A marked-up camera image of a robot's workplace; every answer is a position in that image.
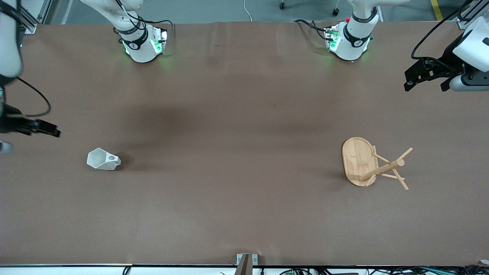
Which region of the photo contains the white angular cup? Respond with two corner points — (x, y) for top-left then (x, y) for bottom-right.
(87, 148), (121, 171)

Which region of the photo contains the wooden cup rack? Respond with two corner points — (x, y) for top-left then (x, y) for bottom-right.
(342, 137), (414, 191)

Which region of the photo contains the black left base cable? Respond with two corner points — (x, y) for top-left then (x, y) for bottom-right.
(294, 19), (330, 41)

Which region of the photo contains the black base cable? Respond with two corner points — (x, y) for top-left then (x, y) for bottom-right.
(294, 19), (330, 41)
(142, 18), (175, 31)

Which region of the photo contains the black right base cable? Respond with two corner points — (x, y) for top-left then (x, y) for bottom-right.
(142, 18), (175, 31)

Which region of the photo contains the tangled cable bundle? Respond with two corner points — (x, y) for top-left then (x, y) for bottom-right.
(279, 264), (489, 275)

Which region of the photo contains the grey metal bracket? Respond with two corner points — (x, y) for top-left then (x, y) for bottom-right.
(236, 253), (258, 275)

